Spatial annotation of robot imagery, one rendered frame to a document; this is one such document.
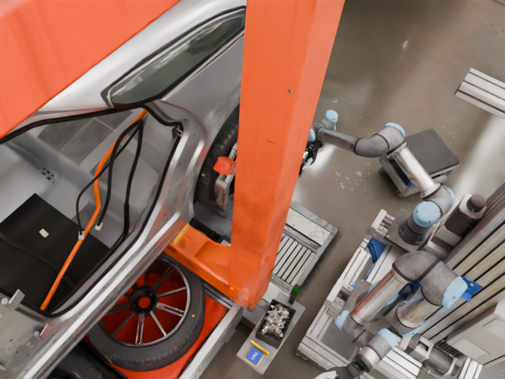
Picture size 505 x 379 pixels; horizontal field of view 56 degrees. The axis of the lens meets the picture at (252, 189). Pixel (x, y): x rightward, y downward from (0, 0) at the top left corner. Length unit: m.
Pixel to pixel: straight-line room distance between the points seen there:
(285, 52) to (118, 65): 0.73
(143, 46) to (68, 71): 1.20
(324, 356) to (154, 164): 1.45
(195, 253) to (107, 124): 0.82
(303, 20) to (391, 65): 3.71
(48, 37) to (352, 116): 3.74
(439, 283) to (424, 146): 1.97
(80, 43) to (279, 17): 0.59
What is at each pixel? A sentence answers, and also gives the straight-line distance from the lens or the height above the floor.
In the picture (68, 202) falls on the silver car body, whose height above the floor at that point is 0.79.
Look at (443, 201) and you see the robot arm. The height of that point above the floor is 1.04.
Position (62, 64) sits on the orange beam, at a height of 2.65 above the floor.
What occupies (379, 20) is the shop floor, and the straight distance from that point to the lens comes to 5.14.
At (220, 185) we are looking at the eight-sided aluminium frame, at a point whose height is 0.96.
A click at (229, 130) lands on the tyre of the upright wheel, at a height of 1.17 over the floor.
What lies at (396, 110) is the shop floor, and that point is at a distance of 4.31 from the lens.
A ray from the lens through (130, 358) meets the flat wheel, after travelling 2.59.
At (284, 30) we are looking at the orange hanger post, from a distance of 1.05.
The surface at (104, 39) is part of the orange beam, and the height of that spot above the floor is 2.64.
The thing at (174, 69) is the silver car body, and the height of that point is 1.76.
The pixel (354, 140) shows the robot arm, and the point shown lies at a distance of 2.48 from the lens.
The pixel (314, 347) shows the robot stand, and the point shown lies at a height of 0.23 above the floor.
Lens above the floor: 2.99
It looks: 58 degrees down
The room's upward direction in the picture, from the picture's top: 7 degrees clockwise
